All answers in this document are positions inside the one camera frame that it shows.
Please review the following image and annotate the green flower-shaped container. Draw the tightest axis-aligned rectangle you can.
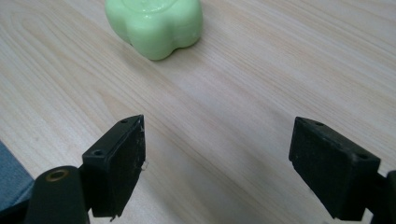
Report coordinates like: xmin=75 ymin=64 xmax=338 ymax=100
xmin=104 ymin=0 xmax=204 ymax=62

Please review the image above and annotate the blue cloth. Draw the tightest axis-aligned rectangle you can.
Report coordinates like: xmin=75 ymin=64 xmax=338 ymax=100
xmin=0 ymin=140 xmax=35 ymax=213

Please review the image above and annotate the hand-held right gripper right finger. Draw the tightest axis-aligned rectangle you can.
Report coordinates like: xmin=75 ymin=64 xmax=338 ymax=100
xmin=288 ymin=116 xmax=382 ymax=222

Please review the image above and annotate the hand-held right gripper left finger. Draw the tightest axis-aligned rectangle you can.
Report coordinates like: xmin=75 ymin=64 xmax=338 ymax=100
xmin=81 ymin=114 xmax=147 ymax=222

